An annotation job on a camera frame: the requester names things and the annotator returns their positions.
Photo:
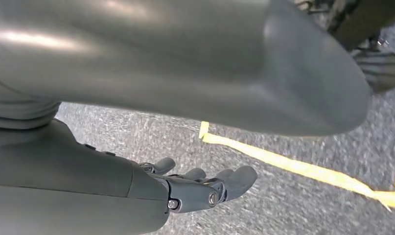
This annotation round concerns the yellow tape floor square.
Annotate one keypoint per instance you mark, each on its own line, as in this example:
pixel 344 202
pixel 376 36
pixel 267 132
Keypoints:
pixel 281 162

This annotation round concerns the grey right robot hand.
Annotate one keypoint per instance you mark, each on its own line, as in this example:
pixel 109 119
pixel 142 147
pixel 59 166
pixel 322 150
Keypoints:
pixel 152 48

